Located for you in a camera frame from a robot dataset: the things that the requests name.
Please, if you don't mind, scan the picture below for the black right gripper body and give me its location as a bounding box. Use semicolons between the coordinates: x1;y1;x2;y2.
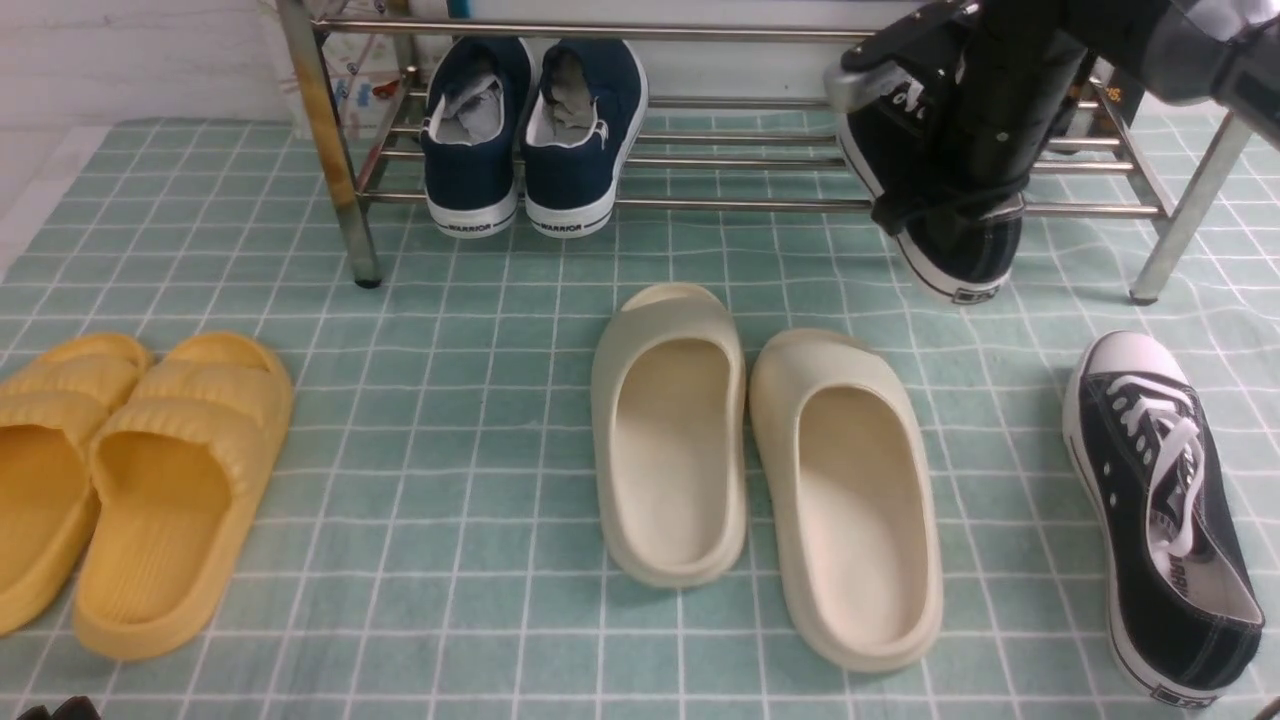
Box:
824;1;1094;236

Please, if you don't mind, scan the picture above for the black canvas sneaker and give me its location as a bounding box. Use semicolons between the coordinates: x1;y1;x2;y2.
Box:
1062;331;1266;708
837;79;1025;305

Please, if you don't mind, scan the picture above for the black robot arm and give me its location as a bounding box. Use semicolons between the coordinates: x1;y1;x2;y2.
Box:
824;1;1277;233

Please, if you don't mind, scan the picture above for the metal shoe rack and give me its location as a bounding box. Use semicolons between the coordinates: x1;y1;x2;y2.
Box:
279;1;1277;305

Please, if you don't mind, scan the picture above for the dark image processing book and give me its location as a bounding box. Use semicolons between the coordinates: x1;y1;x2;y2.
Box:
1050;53;1146;138

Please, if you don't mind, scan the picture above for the right navy canvas sneaker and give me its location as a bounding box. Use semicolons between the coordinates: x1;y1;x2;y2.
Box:
520;38;649;240

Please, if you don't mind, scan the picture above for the navy canvas sneaker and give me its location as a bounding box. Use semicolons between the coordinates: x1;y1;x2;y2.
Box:
520;38;649;240
419;36;534;240

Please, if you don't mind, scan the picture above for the right cream slide slipper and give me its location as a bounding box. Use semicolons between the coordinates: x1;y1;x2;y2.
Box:
748;328;945;674

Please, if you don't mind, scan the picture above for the cream slide slipper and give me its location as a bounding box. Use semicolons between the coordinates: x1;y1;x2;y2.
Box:
748;328;945;674
590;283;748;588

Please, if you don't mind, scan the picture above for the left cream slide slipper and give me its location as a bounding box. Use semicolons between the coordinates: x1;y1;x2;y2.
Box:
590;283;748;588

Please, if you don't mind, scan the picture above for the left navy canvas sneaker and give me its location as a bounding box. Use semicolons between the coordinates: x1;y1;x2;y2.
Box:
419;36;534;240

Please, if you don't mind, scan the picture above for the colourful patterned bag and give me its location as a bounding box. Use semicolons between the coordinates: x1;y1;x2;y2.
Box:
256;1;404;140

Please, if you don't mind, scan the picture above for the green checkered tablecloth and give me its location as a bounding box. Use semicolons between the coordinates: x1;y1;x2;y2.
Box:
3;119;1277;719

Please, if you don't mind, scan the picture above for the right yellow slide slipper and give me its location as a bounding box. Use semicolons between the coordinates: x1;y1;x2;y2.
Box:
73;332;294;661

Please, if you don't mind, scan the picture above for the yellow slide slipper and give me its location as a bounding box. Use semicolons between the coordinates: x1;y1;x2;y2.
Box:
1;333;154;635
73;332;294;661

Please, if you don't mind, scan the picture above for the left yellow slide slipper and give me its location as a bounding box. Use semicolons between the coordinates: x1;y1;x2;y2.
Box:
1;333;154;635

